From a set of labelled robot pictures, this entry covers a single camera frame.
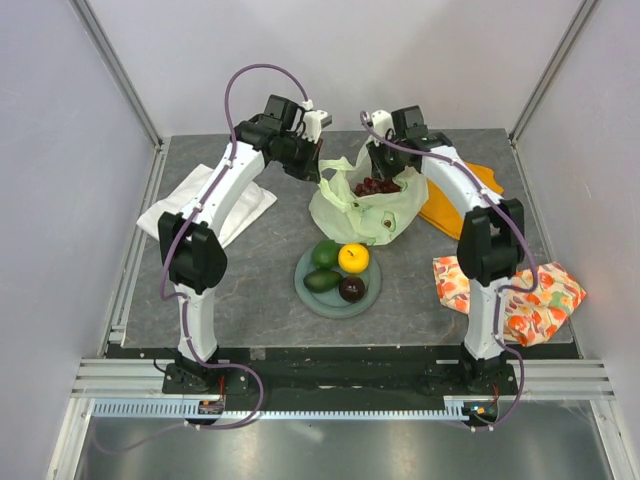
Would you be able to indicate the light green plastic bag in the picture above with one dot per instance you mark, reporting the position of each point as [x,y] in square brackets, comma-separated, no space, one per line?
[376,219]

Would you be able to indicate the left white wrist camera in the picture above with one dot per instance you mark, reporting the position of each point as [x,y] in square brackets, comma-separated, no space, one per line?
[314,121]

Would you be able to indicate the green lime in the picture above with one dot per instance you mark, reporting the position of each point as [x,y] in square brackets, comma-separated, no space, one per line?
[325,254]

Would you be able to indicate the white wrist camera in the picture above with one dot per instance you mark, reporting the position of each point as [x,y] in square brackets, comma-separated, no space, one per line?
[378,124]
[314,121]

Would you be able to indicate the grey-green ceramic plate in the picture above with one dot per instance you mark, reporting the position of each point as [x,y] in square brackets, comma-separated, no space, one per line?
[330,304]

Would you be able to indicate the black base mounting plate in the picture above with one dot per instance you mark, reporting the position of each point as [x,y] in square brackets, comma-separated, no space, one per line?
[428,370]

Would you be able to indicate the floral patterned cloth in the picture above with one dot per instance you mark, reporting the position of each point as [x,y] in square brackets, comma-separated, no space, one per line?
[530,318]

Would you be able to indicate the dark green avocado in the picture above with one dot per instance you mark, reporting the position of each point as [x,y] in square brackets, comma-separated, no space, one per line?
[322,280]

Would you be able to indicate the yellow apple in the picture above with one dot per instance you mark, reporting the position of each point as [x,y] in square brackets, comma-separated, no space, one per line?
[353,258]

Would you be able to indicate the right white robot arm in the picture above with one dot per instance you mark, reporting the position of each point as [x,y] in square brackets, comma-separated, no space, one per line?
[491,243]

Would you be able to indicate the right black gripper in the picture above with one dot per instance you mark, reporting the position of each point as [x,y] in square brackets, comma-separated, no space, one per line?
[380,167]

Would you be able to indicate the orange folded cloth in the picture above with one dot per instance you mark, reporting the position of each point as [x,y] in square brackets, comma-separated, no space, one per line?
[440,212]

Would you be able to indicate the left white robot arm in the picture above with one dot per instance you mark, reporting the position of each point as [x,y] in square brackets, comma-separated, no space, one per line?
[193,258]

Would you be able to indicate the white folded towel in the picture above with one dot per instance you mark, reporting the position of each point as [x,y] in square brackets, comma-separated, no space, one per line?
[253,202]

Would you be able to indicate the dark red grapes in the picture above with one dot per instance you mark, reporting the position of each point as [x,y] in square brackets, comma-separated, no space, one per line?
[372,186]

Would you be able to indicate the slotted cable duct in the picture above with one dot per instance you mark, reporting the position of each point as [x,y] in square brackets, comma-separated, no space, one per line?
[193,409]

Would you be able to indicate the dark purple plum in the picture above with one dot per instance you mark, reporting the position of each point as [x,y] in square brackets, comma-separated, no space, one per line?
[352,289]

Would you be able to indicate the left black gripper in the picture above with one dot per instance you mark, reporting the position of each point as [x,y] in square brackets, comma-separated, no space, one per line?
[310,170]

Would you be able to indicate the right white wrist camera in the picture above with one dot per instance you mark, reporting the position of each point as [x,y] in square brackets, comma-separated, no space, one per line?
[378,124]

